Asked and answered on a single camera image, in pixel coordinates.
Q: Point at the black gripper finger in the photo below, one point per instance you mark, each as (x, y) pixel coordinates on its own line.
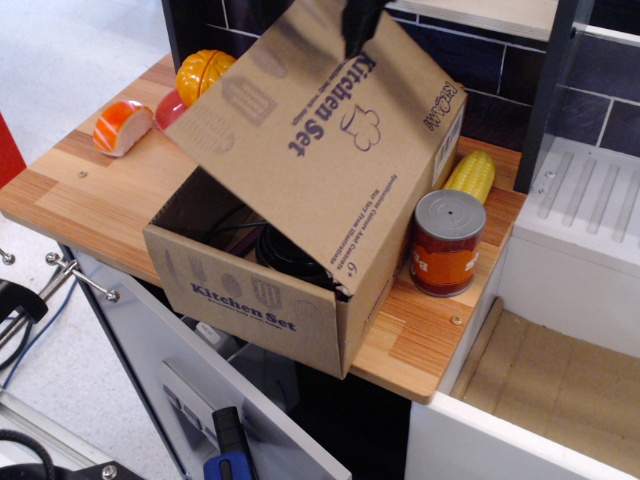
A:
(359, 23)

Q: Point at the brown cardboard kitchen set box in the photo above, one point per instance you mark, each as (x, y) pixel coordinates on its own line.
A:
(334, 153)

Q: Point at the orange toy pumpkin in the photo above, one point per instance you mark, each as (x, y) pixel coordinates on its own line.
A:
(199, 71)

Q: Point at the yellow toy corn cob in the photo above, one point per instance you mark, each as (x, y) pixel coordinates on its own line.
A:
(474, 174)

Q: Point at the red toy plate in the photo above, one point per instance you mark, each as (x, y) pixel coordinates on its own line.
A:
(169, 109)

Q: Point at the orange toy soup can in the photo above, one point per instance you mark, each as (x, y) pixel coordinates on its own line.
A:
(448, 226)

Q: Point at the black round device in box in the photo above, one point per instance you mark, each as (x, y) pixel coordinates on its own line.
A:
(276, 251)

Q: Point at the orange white salmon sushi toy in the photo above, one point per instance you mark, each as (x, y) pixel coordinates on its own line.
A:
(121, 126)

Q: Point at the grey box under counter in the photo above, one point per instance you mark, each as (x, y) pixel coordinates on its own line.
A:
(274, 375)

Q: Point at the white cabinet door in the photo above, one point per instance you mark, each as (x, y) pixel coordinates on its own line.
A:
(182, 381)

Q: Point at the white sink unit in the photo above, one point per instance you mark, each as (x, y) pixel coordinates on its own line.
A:
(546, 382)

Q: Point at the black blue tool handle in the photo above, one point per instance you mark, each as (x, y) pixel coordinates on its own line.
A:
(235, 461)

